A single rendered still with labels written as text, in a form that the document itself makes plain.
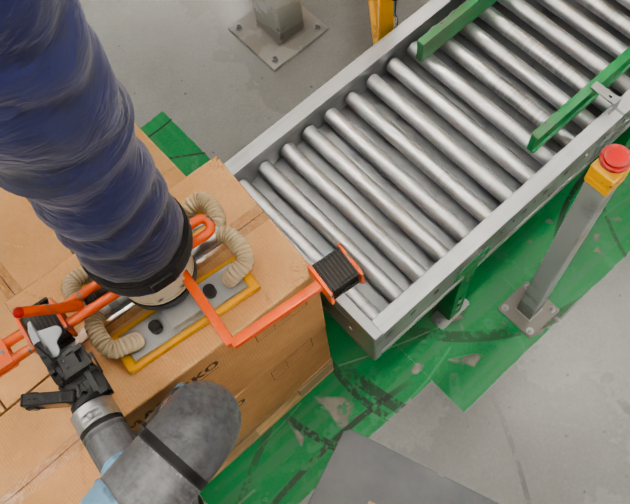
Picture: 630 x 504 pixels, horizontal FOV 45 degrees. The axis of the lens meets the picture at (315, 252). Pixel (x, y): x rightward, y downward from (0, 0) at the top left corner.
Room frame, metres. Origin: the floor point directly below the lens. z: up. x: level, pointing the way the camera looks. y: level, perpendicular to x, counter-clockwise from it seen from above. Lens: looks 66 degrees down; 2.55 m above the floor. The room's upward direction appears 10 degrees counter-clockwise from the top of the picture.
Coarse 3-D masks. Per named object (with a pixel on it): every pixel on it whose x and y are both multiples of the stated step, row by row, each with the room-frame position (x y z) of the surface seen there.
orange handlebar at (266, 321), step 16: (192, 224) 0.75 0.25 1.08; (208, 224) 0.74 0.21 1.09; (96, 288) 0.64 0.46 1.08; (192, 288) 0.60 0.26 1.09; (304, 288) 0.56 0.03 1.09; (320, 288) 0.56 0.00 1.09; (96, 304) 0.61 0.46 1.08; (208, 304) 0.56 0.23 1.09; (288, 304) 0.53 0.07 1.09; (80, 320) 0.58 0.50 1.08; (272, 320) 0.51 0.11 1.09; (16, 336) 0.57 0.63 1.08; (224, 336) 0.49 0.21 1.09; (240, 336) 0.48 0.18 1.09; (0, 352) 0.53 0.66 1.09; (16, 352) 0.53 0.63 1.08; (32, 352) 0.53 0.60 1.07; (0, 368) 0.50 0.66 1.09
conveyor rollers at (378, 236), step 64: (512, 0) 1.63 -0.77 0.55; (576, 0) 1.62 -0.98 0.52; (512, 64) 1.39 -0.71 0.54; (384, 128) 1.24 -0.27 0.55; (512, 128) 1.16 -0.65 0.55; (256, 192) 1.09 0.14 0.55; (320, 192) 1.07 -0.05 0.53; (384, 192) 1.02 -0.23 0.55; (448, 192) 1.00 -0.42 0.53; (512, 192) 0.95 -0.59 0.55; (320, 256) 0.86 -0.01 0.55
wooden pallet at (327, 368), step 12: (324, 372) 0.65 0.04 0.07; (312, 384) 0.62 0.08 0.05; (300, 396) 0.59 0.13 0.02; (276, 408) 0.54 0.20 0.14; (288, 408) 0.56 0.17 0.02; (264, 420) 0.51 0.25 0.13; (276, 420) 0.53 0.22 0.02; (252, 432) 0.50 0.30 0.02; (264, 432) 0.50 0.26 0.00; (240, 444) 0.47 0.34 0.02; (228, 456) 0.44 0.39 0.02
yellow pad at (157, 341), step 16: (208, 272) 0.69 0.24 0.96; (208, 288) 0.63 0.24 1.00; (224, 288) 0.64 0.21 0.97; (240, 288) 0.63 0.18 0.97; (256, 288) 0.63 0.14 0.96; (224, 304) 0.60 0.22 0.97; (144, 320) 0.60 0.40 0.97; (160, 320) 0.59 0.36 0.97; (192, 320) 0.58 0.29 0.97; (208, 320) 0.57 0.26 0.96; (112, 336) 0.57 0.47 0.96; (144, 336) 0.56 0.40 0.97; (160, 336) 0.55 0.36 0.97; (176, 336) 0.55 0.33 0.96; (144, 352) 0.52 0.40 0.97; (160, 352) 0.52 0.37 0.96; (128, 368) 0.50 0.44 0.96
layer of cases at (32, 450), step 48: (0, 192) 1.24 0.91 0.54; (0, 240) 1.08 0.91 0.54; (48, 240) 1.05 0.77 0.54; (0, 288) 0.93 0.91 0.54; (0, 336) 0.78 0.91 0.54; (0, 384) 0.64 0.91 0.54; (48, 384) 0.62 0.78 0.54; (288, 384) 0.58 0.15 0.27; (0, 432) 0.51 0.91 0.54; (48, 432) 0.49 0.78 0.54; (240, 432) 0.47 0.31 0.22; (0, 480) 0.38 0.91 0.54; (48, 480) 0.36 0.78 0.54
